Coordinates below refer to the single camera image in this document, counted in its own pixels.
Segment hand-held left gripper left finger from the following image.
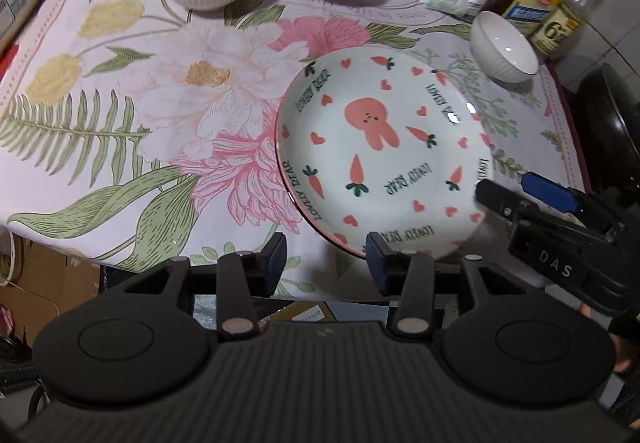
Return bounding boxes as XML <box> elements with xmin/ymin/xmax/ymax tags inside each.
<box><xmin>120</xmin><ymin>233</ymin><xmax>289</xmax><ymax>341</ymax></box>

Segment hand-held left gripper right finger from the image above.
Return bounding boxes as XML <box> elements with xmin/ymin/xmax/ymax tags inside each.
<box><xmin>366</xmin><ymin>231</ymin><xmax>524</xmax><ymax>340</ymax></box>

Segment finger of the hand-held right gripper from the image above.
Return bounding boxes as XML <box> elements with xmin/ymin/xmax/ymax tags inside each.
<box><xmin>519</xmin><ymin>171</ymin><xmax>597</xmax><ymax>220</ymax></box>
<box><xmin>474</xmin><ymin>178</ymin><xmax>545</xmax><ymax>225</ymax></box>

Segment bunny and carrot print plate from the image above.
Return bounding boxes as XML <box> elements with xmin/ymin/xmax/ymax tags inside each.
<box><xmin>275</xmin><ymin>48</ymin><xmax>495</xmax><ymax>260</ymax></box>

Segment person's right hand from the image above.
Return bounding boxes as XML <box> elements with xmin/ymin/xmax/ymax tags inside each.
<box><xmin>577</xmin><ymin>300</ymin><xmax>640</xmax><ymax>376</ymax></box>

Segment black wok with lid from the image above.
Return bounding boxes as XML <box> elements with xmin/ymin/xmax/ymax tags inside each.
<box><xmin>570</xmin><ymin>63</ymin><xmax>640</xmax><ymax>204</ymax></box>

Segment small vinegar bottle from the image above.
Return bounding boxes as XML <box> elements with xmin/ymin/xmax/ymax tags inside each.
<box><xmin>529</xmin><ymin>0</ymin><xmax>612</xmax><ymax>62</ymax></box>

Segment floral tablecloth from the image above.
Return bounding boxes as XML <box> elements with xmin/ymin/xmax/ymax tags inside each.
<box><xmin>0</xmin><ymin>0</ymin><xmax>595</xmax><ymax>306</ymax></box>

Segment cardboard box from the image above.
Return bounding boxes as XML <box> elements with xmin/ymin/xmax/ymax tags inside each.
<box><xmin>0</xmin><ymin>243</ymin><xmax>102</xmax><ymax>351</ymax></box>

